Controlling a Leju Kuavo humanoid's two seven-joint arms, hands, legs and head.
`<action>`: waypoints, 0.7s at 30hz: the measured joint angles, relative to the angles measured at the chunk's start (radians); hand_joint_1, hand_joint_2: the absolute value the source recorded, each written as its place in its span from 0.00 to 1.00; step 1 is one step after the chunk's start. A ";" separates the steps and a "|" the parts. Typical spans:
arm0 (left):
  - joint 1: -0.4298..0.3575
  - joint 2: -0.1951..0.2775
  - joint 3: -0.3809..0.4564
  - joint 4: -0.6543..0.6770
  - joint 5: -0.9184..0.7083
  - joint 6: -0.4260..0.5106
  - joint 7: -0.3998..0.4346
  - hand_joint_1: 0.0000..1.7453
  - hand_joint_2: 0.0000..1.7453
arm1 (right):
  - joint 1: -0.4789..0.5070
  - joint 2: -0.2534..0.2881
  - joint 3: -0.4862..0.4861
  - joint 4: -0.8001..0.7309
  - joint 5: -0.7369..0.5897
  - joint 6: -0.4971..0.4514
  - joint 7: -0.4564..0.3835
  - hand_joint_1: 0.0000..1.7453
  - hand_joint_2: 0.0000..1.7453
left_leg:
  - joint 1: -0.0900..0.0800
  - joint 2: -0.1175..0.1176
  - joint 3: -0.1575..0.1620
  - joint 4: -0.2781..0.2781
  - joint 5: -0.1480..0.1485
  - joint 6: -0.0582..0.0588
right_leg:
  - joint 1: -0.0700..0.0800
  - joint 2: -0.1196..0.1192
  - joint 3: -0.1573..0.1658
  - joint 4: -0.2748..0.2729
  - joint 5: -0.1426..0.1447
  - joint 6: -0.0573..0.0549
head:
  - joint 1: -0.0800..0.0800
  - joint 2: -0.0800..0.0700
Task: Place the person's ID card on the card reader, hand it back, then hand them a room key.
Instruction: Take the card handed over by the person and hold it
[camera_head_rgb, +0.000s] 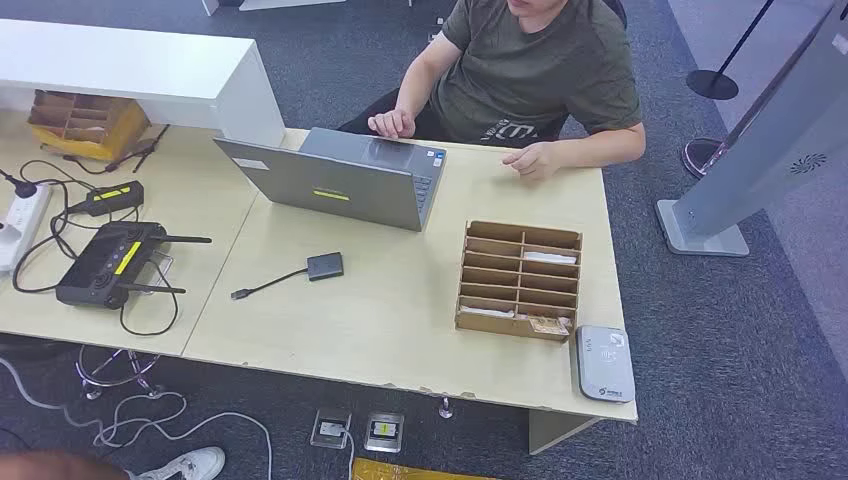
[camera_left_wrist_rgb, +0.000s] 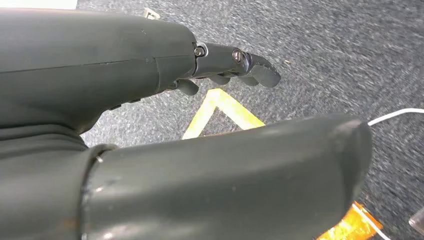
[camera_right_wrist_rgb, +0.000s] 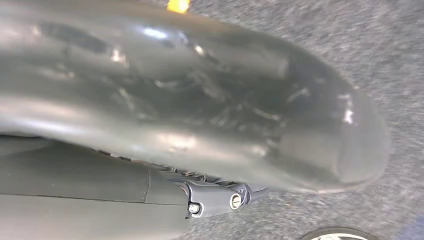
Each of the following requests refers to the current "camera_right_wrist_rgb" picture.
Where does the wide yellow floor tape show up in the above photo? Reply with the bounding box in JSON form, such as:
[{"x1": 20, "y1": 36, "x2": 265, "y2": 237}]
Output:
[{"x1": 166, "y1": 0, "x2": 192, "y2": 14}]

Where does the round black-rimmed base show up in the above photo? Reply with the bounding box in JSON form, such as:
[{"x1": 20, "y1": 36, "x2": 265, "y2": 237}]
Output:
[{"x1": 299, "y1": 226, "x2": 379, "y2": 240}]

